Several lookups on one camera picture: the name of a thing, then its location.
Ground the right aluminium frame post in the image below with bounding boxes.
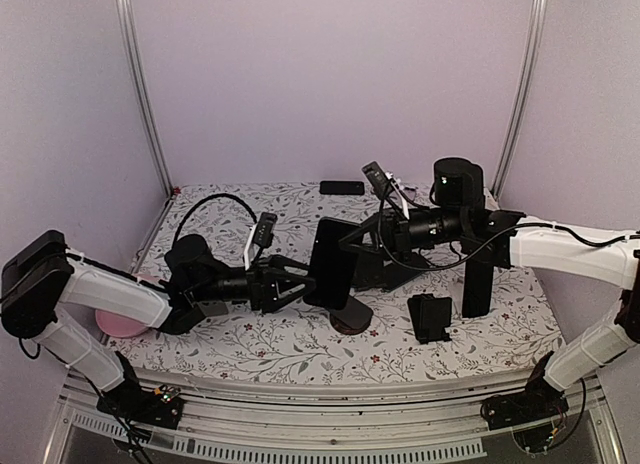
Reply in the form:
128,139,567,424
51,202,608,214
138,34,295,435
490,0,548,201

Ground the floral table mat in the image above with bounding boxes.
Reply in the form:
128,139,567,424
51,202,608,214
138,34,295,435
109,183,563,385

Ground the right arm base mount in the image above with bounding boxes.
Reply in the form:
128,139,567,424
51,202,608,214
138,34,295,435
480,351,588,430

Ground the left aluminium frame post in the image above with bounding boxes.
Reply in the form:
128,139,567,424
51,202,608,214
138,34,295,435
115,0,173,197

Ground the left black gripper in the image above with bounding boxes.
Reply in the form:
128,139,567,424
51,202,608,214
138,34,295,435
191,255,319,314

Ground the black folding phone stand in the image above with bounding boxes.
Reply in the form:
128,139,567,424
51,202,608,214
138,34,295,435
407,294,453,345

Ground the black stand wooden base front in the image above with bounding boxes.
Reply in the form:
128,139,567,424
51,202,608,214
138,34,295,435
329,296,373,335

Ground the black phone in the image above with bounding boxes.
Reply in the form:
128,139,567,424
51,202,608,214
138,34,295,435
319,180,365,196
303,217,359,310
462,260,494,318

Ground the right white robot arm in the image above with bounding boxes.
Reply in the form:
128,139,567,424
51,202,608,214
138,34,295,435
340,157,639,420

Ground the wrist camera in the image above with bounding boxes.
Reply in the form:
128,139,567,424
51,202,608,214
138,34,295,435
362,161,410,219
243,212,277,270

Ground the pink bowl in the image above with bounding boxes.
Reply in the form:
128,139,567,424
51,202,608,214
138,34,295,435
94,290,151,338

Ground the left black braided cable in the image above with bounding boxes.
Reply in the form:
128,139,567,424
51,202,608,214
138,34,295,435
172,193,259,260

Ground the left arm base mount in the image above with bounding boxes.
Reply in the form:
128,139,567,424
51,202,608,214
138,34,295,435
97,352,185,430

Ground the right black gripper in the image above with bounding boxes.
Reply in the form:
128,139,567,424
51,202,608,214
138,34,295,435
339,206,468,263

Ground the front aluminium rail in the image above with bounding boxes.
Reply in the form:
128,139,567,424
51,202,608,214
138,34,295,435
47,373,621,464

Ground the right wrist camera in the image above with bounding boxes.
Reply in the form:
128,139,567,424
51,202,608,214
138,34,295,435
362,161,410,219

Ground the black phone front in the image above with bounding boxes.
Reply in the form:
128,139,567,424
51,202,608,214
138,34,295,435
303,217,359,310

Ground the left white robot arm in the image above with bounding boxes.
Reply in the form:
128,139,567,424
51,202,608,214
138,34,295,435
1,230,316,418

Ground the aluminium frame post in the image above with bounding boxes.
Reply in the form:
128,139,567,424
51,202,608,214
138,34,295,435
115,0,173,197
490,0,548,201

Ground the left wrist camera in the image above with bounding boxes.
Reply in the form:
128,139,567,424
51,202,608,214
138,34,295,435
243,212,277,270

